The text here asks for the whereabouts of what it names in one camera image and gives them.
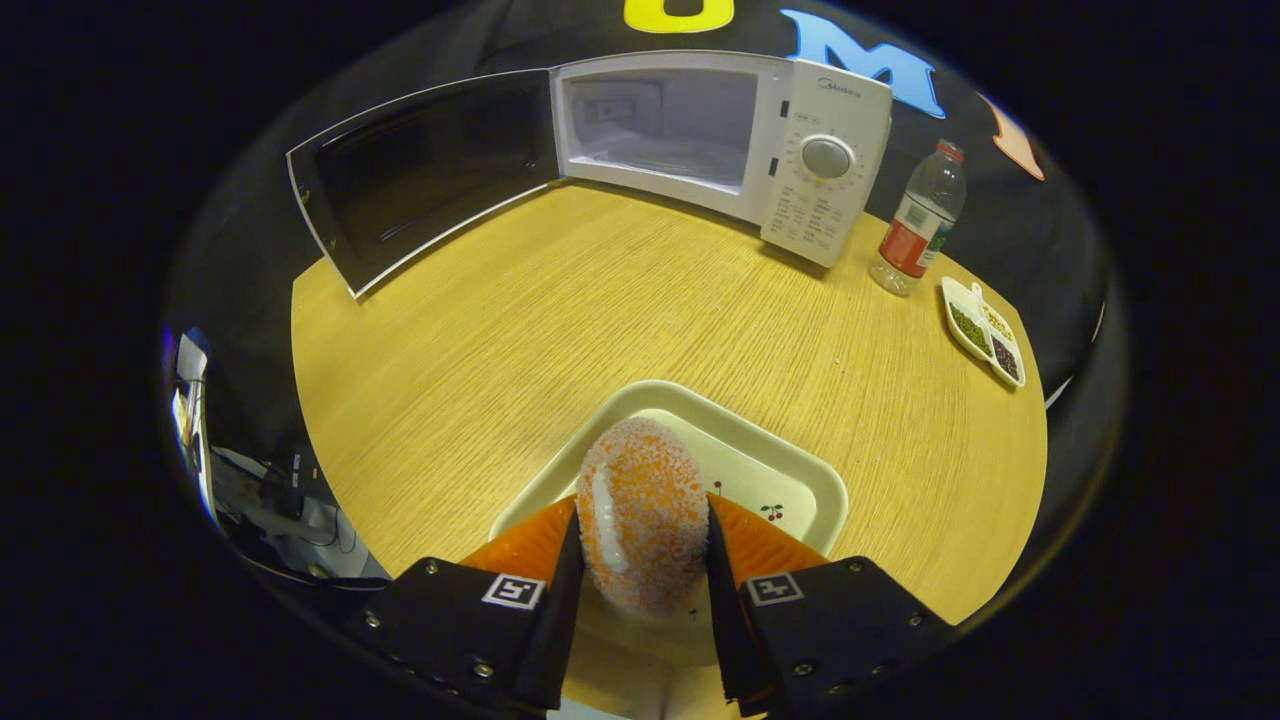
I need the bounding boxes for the orange sugared donut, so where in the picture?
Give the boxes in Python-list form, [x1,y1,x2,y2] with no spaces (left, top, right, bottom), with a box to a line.
[575,417,711,616]

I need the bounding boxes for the grey floor equipment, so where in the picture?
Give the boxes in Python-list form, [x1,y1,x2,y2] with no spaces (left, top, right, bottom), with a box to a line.
[165,325,391,583]

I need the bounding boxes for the clear red label bottle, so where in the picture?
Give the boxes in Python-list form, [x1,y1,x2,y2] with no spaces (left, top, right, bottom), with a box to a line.
[868,140,968,298]

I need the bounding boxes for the white microwave oven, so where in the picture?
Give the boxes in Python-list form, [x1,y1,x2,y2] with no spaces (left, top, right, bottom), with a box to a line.
[285,50,894,301]

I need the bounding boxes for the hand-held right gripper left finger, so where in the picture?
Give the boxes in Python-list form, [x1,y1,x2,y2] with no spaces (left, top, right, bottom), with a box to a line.
[350,495,586,713]

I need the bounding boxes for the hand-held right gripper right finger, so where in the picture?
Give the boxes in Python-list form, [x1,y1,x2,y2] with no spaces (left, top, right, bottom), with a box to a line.
[705,490,951,717]

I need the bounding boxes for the cream cherry print tray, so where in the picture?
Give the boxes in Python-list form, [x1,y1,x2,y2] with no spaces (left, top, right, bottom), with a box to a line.
[488,380,849,666]

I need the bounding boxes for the white divided bean dish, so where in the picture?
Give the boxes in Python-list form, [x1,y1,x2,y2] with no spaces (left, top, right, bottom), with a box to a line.
[942,277,1028,389]

